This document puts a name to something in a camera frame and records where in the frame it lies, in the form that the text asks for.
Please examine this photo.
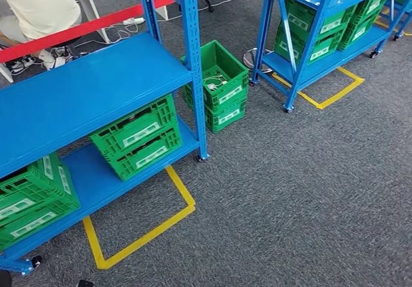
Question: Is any round shiny metal base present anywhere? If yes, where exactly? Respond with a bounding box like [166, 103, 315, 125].
[242, 47, 274, 75]

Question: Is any white desk panel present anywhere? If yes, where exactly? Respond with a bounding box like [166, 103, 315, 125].
[149, 0, 169, 21]

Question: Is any red barrier belt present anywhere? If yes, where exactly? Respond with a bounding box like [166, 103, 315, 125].
[0, 0, 235, 64]

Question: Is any white cable bundle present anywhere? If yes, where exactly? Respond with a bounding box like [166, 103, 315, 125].
[201, 75, 229, 91]

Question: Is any seated person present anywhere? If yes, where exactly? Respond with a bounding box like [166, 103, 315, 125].
[0, 0, 82, 71]

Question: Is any blue metal shelf rack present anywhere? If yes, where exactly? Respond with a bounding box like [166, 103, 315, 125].
[0, 0, 210, 277]
[380, 0, 412, 42]
[251, 0, 410, 114]

